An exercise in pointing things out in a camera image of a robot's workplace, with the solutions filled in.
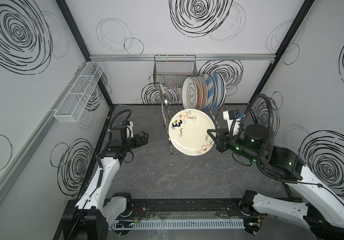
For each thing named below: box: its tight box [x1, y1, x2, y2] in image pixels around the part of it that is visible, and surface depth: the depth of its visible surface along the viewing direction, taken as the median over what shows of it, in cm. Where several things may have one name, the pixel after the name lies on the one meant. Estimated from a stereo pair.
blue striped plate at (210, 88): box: [201, 73, 215, 112], surface depth 72 cm
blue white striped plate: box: [212, 72, 225, 110], surface depth 73 cm
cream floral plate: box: [168, 108, 216, 156], surface depth 61 cm
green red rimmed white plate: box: [220, 74, 226, 107], surface depth 71 cm
